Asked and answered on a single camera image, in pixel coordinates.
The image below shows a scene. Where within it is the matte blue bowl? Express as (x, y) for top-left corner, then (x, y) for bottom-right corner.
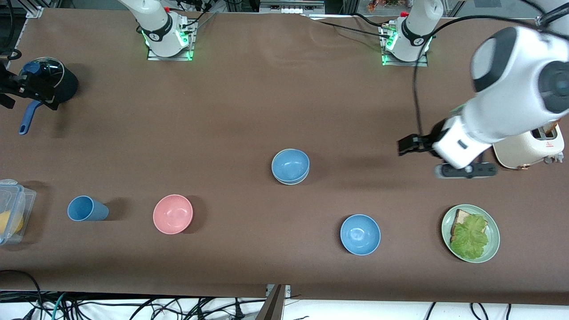
(272, 149), (310, 184)

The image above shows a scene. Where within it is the green bowl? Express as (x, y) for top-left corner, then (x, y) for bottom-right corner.
(272, 165), (310, 186)

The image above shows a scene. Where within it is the glossy blue bowl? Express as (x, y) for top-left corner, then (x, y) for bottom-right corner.
(340, 214), (381, 256)

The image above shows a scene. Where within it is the pink bowl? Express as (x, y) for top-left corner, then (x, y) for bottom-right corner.
(153, 194), (194, 235)

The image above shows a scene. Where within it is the glass pot lid blue knob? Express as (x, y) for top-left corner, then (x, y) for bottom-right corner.
(20, 57), (65, 89)

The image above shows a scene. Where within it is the cream toaster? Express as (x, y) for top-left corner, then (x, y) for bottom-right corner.
(493, 124), (565, 170)

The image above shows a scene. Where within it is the bread slice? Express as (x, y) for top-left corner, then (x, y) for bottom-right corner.
(450, 209), (489, 243)

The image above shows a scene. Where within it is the green lettuce leaf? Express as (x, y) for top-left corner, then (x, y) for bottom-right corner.
(450, 214), (489, 260)

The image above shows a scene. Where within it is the clear plastic food container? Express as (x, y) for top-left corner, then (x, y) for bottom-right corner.
(0, 179), (37, 245)

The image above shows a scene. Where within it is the green plate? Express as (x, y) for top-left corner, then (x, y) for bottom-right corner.
(441, 204), (501, 264)

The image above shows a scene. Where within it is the blue plastic cup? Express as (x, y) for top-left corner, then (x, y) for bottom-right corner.
(67, 196), (109, 222)

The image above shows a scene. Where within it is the yellow fruit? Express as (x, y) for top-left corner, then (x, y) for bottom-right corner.
(0, 211), (24, 236)

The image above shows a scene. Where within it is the dark metal beam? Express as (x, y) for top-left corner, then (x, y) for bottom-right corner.
(256, 284), (286, 320)

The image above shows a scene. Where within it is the black pot blue handle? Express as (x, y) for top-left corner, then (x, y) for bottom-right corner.
(19, 57), (79, 135)

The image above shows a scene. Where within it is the aluminium frame profile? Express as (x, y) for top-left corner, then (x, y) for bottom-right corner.
(536, 0), (569, 32)
(24, 0), (46, 18)

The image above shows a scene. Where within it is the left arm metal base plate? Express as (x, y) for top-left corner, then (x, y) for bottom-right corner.
(381, 42), (429, 67)

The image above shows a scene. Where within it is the short black table cable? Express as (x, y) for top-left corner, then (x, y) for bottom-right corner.
(353, 12), (395, 28)

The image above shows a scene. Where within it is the long black table cable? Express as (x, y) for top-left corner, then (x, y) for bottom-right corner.
(302, 15), (392, 38)

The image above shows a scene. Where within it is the black looped floor cable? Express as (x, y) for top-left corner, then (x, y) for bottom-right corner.
(0, 269), (43, 320)

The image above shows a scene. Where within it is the teal floor cable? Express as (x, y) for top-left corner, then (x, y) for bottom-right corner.
(51, 292), (68, 320)

